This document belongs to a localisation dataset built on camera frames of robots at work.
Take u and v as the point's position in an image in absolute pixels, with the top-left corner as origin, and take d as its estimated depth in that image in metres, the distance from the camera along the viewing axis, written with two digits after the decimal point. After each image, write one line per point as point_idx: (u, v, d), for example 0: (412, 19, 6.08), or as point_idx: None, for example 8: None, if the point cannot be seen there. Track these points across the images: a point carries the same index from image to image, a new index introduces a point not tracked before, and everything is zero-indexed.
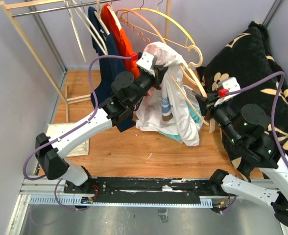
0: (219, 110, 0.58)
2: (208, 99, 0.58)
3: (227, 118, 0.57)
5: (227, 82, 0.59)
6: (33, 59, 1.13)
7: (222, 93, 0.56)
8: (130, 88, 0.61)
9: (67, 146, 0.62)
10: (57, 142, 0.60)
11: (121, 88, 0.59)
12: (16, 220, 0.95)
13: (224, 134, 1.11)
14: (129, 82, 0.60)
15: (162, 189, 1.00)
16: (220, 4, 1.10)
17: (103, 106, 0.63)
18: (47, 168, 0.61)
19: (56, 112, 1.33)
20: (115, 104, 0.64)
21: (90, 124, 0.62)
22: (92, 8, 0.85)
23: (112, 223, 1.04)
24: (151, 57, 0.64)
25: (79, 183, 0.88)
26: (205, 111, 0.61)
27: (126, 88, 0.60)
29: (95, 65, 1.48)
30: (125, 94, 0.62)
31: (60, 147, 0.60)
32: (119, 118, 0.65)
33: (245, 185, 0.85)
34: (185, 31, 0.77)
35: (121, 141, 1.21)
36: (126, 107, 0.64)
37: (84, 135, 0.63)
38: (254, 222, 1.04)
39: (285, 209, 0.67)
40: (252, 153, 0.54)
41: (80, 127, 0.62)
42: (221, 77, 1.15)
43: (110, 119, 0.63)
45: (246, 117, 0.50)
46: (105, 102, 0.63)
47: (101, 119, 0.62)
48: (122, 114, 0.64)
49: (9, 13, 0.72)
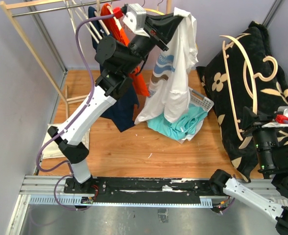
0: (263, 131, 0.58)
2: (258, 118, 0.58)
3: (268, 143, 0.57)
5: None
6: (33, 59, 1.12)
7: (280, 119, 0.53)
8: (116, 57, 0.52)
9: (76, 134, 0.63)
10: (65, 134, 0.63)
11: (105, 60, 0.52)
12: (16, 220, 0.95)
13: (224, 134, 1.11)
14: (111, 48, 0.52)
15: (162, 189, 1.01)
16: (220, 4, 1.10)
17: (100, 82, 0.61)
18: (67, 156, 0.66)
19: (56, 112, 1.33)
20: (110, 76, 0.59)
21: (90, 107, 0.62)
22: (92, 8, 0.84)
23: (112, 223, 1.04)
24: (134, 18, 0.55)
25: (81, 180, 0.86)
26: (249, 127, 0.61)
27: (110, 59, 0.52)
29: (95, 65, 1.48)
30: (115, 64, 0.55)
31: (68, 137, 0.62)
32: (120, 91, 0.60)
33: (248, 193, 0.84)
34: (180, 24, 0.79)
35: (121, 141, 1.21)
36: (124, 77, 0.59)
37: (88, 120, 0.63)
38: (254, 222, 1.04)
39: None
40: None
41: (82, 113, 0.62)
42: (221, 77, 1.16)
43: (109, 96, 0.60)
45: None
46: (102, 76, 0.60)
47: (100, 100, 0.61)
48: (121, 87, 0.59)
49: (9, 13, 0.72)
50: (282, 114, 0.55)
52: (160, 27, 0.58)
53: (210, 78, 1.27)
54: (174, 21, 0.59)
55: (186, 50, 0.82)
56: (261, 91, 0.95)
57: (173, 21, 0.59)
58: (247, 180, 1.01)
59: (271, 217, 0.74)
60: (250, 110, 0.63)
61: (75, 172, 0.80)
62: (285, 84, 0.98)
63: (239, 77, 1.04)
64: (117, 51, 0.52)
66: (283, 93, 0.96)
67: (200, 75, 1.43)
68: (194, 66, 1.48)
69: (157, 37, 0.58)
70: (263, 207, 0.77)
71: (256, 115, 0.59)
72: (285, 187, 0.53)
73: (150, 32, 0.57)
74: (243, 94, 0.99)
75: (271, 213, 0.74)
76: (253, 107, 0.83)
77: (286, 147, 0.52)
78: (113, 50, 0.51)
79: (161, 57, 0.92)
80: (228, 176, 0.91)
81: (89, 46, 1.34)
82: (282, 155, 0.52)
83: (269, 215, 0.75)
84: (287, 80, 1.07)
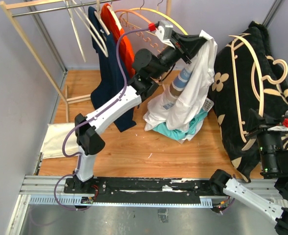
0: (269, 135, 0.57)
2: (265, 121, 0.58)
3: (273, 147, 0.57)
5: None
6: (33, 59, 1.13)
7: None
8: (150, 65, 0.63)
9: (103, 124, 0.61)
10: (94, 121, 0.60)
11: (141, 68, 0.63)
12: (16, 220, 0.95)
13: (224, 134, 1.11)
14: (148, 58, 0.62)
15: (162, 189, 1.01)
16: (220, 4, 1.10)
17: (131, 83, 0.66)
18: (86, 144, 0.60)
19: (56, 112, 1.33)
20: (142, 80, 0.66)
21: (121, 101, 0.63)
22: (92, 8, 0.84)
23: (112, 223, 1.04)
24: (163, 28, 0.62)
25: (83, 178, 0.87)
26: (255, 129, 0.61)
27: (145, 66, 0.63)
29: (95, 65, 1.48)
30: (147, 71, 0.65)
31: (97, 124, 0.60)
32: (148, 94, 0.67)
33: (248, 194, 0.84)
34: (181, 28, 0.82)
35: (121, 141, 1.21)
36: (152, 82, 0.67)
37: (117, 113, 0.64)
38: (254, 223, 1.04)
39: None
40: None
41: (112, 105, 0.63)
42: (221, 77, 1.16)
43: (140, 95, 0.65)
45: None
46: (133, 79, 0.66)
47: (131, 96, 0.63)
48: (150, 91, 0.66)
49: (9, 13, 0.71)
50: None
52: (185, 43, 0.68)
53: None
54: (200, 40, 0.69)
55: (205, 69, 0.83)
56: None
57: (198, 40, 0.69)
58: (247, 180, 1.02)
59: (271, 218, 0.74)
60: (256, 113, 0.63)
61: (82, 168, 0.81)
62: (285, 84, 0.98)
63: (239, 77, 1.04)
64: (152, 61, 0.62)
66: (283, 93, 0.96)
67: None
68: None
69: (181, 50, 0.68)
70: (263, 208, 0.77)
71: (264, 117, 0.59)
72: None
73: (176, 44, 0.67)
74: (243, 94, 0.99)
75: (271, 214, 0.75)
76: (259, 110, 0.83)
77: None
78: (149, 60, 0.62)
79: (185, 72, 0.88)
80: (228, 176, 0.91)
81: (88, 46, 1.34)
82: (287, 160, 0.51)
83: (269, 217, 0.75)
84: (287, 80, 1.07)
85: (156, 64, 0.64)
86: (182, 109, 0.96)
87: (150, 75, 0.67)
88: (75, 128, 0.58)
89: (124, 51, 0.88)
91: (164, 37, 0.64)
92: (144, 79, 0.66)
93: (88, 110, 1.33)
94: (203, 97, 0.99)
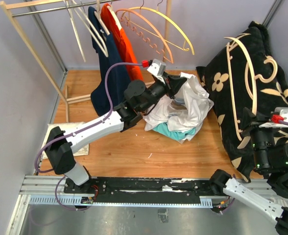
0: (260, 131, 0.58)
2: (256, 118, 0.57)
3: (264, 143, 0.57)
5: (286, 111, 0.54)
6: (33, 59, 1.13)
7: (276, 119, 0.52)
8: (142, 96, 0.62)
9: (80, 142, 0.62)
10: (71, 137, 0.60)
11: (133, 97, 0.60)
12: (16, 220, 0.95)
13: (224, 134, 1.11)
14: (140, 89, 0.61)
15: (162, 189, 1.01)
16: (220, 4, 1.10)
17: (117, 109, 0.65)
18: (56, 161, 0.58)
19: (56, 112, 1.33)
20: (128, 108, 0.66)
21: (104, 124, 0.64)
22: (92, 8, 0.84)
23: (112, 223, 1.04)
24: (159, 64, 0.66)
25: (79, 182, 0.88)
26: (248, 126, 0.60)
27: (138, 96, 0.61)
29: (95, 65, 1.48)
30: (136, 101, 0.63)
31: (74, 141, 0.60)
32: (131, 123, 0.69)
33: (249, 193, 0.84)
34: (183, 33, 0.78)
35: (121, 141, 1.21)
36: (137, 113, 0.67)
37: (96, 135, 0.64)
38: (254, 223, 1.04)
39: None
40: (283, 187, 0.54)
41: (94, 126, 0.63)
42: (221, 77, 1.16)
43: (123, 122, 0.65)
45: None
46: (120, 105, 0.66)
47: (115, 121, 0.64)
48: (132, 119, 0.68)
49: (9, 13, 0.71)
50: (278, 114, 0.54)
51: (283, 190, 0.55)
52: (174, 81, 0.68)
53: (210, 78, 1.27)
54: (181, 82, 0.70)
55: (194, 95, 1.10)
56: (261, 91, 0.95)
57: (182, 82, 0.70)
58: (247, 180, 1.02)
59: (271, 218, 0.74)
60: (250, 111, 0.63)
61: (70, 176, 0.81)
62: (285, 84, 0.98)
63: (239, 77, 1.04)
64: (144, 93, 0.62)
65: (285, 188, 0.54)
66: (283, 93, 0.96)
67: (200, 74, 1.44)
68: (194, 66, 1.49)
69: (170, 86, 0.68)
70: (263, 208, 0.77)
71: (255, 115, 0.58)
72: (280, 186, 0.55)
73: (165, 80, 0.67)
74: (243, 94, 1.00)
75: (271, 214, 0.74)
76: (253, 108, 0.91)
77: (280, 148, 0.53)
78: (141, 92, 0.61)
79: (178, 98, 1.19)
80: (228, 176, 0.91)
81: (88, 46, 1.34)
82: (276, 155, 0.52)
83: (269, 216, 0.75)
84: (287, 80, 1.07)
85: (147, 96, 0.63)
86: (192, 123, 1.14)
87: (139, 105, 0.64)
88: (51, 141, 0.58)
89: (124, 51, 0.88)
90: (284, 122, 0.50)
91: (159, 73, 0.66)
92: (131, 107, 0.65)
93: (88, 110, 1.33)
94: (205, 108, 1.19)
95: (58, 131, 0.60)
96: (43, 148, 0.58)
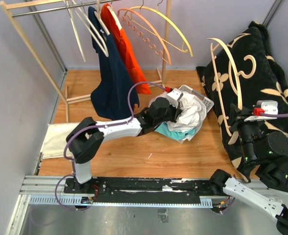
0: (247, 126, 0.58)
2: (240, 112, 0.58)
3: (251, 136, 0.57)
5: (267, 104, 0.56)
6: (33, 59, 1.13)
7: (257, 111, 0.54)
8: (164, 110, 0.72)
9: (108, 135, 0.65)
10: (103, 128, 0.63)
11: (159, 106, 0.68)
12: (16, 220, 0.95)
13: (224, 134, 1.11)
14: (166, 104, 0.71)
15: (162, 189, 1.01)
16: (220, 4, 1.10)
17: (136, 116, 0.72)
18: (85, 149, 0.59)
19: (56, 112, 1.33)
20: (144, 118, 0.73)
21: (128, 125, 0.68)
22: (92, 8, 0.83)
23: (112, 223, 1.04)
24: (180, 92, 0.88)
25: (81, 180, 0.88)
26: (234, 122, 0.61)
27: (162, 108, 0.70)
29: (96, 65, 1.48)
30: (158, 113, 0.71)
31: (105, 132, 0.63)
32: (144, 132, 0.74)
33: (248, 192, 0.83)
34: (182, 35, 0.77)
35: (121, 141, 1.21)
36: (153, 124, 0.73)
37: (120, 132, 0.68)
38: (254, 222, 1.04)
39: None
40: (270, 177, 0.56)
41: (119, 124, 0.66)
42: (221, 77, 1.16)
43: (141, 128, 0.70)
45: (272, 146, 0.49)
46: (138, 114, 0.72)
47: (137, 125, 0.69)
48: (147, 129, 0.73)
49: (9, 13, 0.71)
50: (259, 107, 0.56)
51: (270, 180, 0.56)
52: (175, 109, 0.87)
53: (210, 78, 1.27)
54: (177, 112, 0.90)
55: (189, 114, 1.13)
56: (261, 91, 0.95)
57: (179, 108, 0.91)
58: (247, 180, 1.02)
59: (271, 215, 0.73)
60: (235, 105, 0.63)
61: (77, 172, 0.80)
62: (285, 84, 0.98)
63: None
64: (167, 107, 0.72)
65: (273, 179, 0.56)
66: (283, 93, 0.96)
67: (200, 74, 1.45)
68: (194, 66, 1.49)
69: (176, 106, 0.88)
70: (263, 205, 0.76)
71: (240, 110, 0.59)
72: (267, 177, 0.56)
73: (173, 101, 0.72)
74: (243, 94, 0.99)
75: (271, 211, 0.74)
76: (238, 103, 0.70)
77: (264, 138, 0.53)
78: (166, 106, 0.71)
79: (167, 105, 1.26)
80: (228, 176, 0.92)
81: (88, 46, 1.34)
82: (260, 146, 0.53)
83: (269, 214, 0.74)
84: (287, 80, 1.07)
85: (164, 110, 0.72)
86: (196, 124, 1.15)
87: (156, 118, 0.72)
88: (86, 128, 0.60)
89: (125, 51, 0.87)
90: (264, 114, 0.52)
91: None
92: (148, 118, 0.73)
93: (88, 110, 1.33)
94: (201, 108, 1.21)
95: (92, 121, 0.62)
96: (78, 133, 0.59)
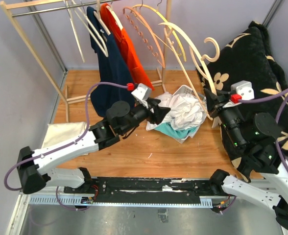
0: (227, 111, 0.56)
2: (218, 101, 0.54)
3: (234, 121, 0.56)
5: (241, 87, 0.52)
6: (33, 59, 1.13)
7: (234, 98, 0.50)
8: (125, 119, 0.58)
9: (50, 164, 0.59)
10: (39, 159, 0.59)
11: (115, 116, 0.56)
12: (16, 220, 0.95)
13: (224, 134, 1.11)
14: (124, 110, 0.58)
15: (162, 189, 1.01)
16: (220, 4, 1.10)
17: (92, 129, 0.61)
18: (24, 183, 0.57)
19: (56, 112, 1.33)
20: (105, 128, 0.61)
21: (76, 145, 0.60)
22: (92, 8, 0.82)
23: (112, 223, 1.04)
24: (145, 89, 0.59)
25: (75, 186, 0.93)
26: (212, 109, 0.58)
27: (120, 117, 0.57)
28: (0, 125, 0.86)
29: (95, 64, 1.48)
30: (117, 122, 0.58)
31: (41, 164, 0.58)
32: (107, 144, 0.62)
33: (246, 187, 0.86)
34: (178, 38, 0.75)
35: (121, 141, 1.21)
36: (115, 134, 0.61)
37: (69, 155, 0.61)
38: (254, 222, 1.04)
39: None
40: (255, 160, 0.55)
41: (64, 148, 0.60)
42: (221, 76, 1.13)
43: (97, 143, 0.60)
45: (259, 126, 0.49)
46: (96, 125, 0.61)
47: (88, 143, 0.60)
48: (108, 141, 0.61)
49: (9, 13, 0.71)
50: (235, 93, 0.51)
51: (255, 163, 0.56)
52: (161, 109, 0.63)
53: None
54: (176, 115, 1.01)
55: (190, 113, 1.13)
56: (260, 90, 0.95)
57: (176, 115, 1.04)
58: (247, 181, 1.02)
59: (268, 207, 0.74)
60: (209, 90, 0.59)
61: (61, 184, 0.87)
62: (285, 84, 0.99)
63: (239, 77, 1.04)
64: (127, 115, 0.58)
65: (258, 161, 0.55)
66: None
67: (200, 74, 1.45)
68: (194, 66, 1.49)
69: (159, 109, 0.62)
70: (260, 198, 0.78)
71: (216, 97, 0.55)
72: (252, 160, 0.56)
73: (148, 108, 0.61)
74: None
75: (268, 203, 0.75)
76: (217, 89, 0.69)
77: (251, 120, 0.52)
78: (125, 113, 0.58)
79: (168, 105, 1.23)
80: (227, 174, 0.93)
81: (88, 46, 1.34)
82: (247, 128, 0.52)
83: (267, 206, 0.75)
84: (287, 79, 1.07)
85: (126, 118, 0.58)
86: (197, 121, 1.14)
87: (121, 127, 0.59)
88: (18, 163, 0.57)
89: (126, 51, 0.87)
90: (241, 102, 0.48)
91: (144, 98, 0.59)
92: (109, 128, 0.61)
93: None
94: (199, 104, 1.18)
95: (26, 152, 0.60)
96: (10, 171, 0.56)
